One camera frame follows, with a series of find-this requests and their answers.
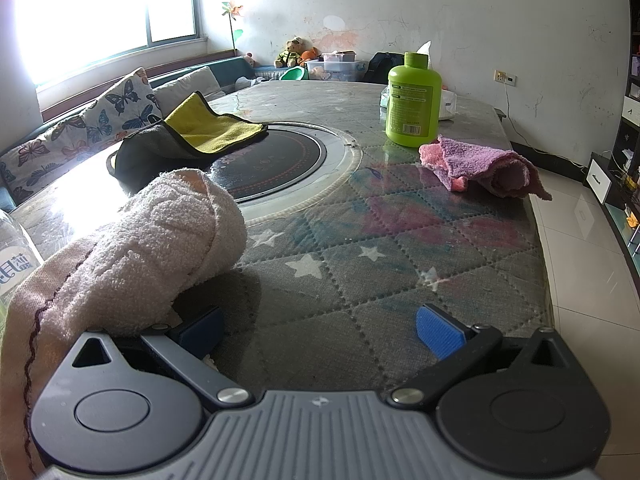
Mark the large clear plastic storage box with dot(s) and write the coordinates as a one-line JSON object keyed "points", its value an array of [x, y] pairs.
{"points": [[340, 71]]}

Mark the colourful toy pinwheel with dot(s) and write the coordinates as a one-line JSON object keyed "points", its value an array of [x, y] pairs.
{"points": [[231, 10]]}

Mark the brown teddy bear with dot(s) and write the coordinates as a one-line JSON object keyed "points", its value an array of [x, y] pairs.
{"points": [[292, 52]]}

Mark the pale pink terry towel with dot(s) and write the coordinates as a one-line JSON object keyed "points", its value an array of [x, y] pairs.
{"points": [[150, 240]]}

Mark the small clear plastic storage box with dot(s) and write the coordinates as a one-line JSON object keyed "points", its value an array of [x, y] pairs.
{"points": [[339, 56]]}

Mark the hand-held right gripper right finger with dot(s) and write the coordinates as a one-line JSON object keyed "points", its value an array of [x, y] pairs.
{"points": [[440, 332]]}

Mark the white wall socket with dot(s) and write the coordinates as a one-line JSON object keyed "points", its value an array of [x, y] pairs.
{"points": [[505, 77]]}

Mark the white tissue pack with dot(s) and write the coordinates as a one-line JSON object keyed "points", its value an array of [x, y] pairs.
{"points": [[447, 105]]}

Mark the yellow and grey microfiber cloth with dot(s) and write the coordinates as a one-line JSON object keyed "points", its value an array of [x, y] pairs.
{"points": [[215, 135]]}

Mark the black backpack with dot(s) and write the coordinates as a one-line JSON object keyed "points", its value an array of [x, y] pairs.
{"points": [[380, 67]]}

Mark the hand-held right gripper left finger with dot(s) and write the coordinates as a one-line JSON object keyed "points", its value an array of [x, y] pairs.
{"points": [[200, 332]]}

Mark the green plastic basin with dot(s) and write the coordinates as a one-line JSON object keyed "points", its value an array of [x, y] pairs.
{"points": [[294, 74]]}

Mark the green framed window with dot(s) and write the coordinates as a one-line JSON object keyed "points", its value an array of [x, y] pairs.
{"points": [[100, 10]]}

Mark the black and white plush dog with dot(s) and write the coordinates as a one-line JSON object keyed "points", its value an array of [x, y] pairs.
{"points": [[245, 82]]}

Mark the plain white pillow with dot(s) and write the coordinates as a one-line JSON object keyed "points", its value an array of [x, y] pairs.
{"points": [[190, 85]]}

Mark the round black induction hob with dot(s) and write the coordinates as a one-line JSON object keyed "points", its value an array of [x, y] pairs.
{"points": [[280, 165]]}

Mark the small pink plush toy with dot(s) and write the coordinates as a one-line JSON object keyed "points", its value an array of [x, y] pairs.
{"points": [[249, 59]]}

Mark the opaque green plastic bottle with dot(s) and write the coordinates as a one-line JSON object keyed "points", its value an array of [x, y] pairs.
{"points": [[412, 100]]}

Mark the black and white media cabinet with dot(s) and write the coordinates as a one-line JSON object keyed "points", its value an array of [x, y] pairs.
{"points": [[600, 180]]}

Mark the pink purple towel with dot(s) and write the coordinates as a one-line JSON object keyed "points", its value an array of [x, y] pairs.
{"points": [[480, 165]]}

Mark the square butterfly print pillow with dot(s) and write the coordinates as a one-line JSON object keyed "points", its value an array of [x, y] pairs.
{"points": [[125, 100]]}

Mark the blue sofa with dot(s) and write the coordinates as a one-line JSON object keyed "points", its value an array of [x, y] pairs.
{"points": [[225, 67]]}

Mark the orange plush toy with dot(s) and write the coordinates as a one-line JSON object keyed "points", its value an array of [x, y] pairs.
{"points": [[310, 55]]}

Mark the clear pump bottle green liquid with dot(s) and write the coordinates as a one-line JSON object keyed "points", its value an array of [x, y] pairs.
{"points": [[15, 255]]}

